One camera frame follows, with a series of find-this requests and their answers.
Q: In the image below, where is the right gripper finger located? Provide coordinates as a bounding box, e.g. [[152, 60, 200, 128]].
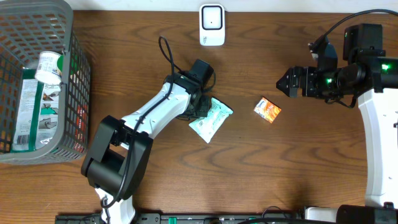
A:
[[276, 67, 297, 86], [276, 83, 300, 98]]

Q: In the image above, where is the teal wet wipes pack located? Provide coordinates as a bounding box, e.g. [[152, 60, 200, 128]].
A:
[[189, 98, 233, 143]]

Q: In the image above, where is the orange white small packet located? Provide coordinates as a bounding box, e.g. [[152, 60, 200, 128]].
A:
[[254, 97, 282, 123]]

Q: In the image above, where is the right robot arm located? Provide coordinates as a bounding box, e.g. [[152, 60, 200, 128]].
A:
[[276, 24, 397, 223]]

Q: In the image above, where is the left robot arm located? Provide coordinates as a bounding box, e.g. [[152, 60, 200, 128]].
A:
[[81, 71, 213, 223]]

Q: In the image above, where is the white barcode scanner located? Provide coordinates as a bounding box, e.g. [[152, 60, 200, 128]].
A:
[[199, 4, 226, 46]]

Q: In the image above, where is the white plastic bottle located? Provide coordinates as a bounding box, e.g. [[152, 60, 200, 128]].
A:
[[35, 51, 62, 85]]

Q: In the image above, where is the green white instruction package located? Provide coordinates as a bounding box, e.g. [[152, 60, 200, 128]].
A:
[[11, 69, 60, 152]]

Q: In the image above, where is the grey plastic mesh basket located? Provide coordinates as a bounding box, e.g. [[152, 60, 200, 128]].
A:
[[1, 1, 91, 165]]

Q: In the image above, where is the right black cable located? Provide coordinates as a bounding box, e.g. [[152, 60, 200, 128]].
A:
[[313, 8, 398, 47]]

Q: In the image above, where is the black cable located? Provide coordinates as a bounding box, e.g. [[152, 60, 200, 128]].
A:
[[99, 35, 184, 218], [313, 8, 398, 47]]

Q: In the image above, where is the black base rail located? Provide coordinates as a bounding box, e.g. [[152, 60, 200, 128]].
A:
[[54, 212, 300, 224]]

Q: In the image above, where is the left black cable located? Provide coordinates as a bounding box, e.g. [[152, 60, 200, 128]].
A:
[[99, 35, 184, 218]]

